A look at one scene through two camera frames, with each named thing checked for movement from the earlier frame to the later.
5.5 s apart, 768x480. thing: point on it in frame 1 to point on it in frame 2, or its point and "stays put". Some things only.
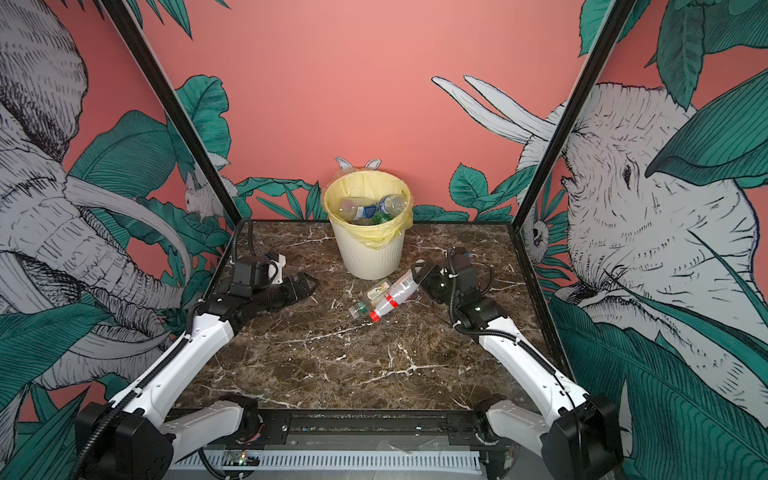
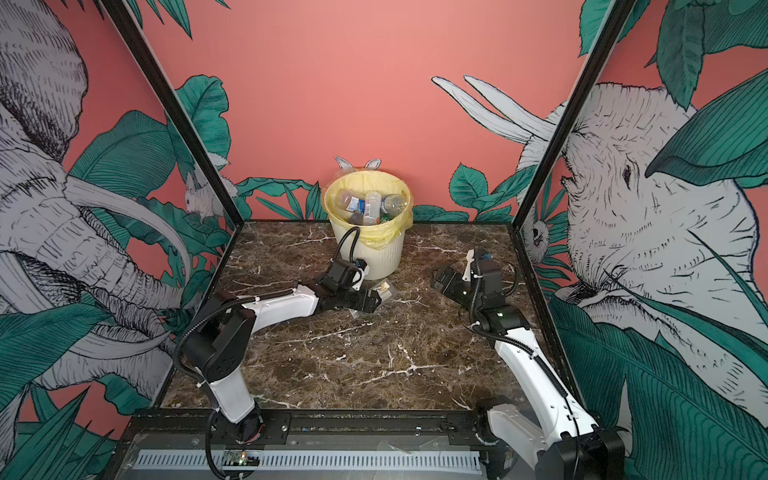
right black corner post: x=599 y=47 stays put
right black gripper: x=427 y=278 to x=459 y=280
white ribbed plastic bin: x=368 y=263 stays put
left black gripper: x=292 y=293 to x=372 y=303
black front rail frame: x=372 y=428 stays put
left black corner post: x=174 y=109 stays put
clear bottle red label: x=395 y=297 to x=372 y=208
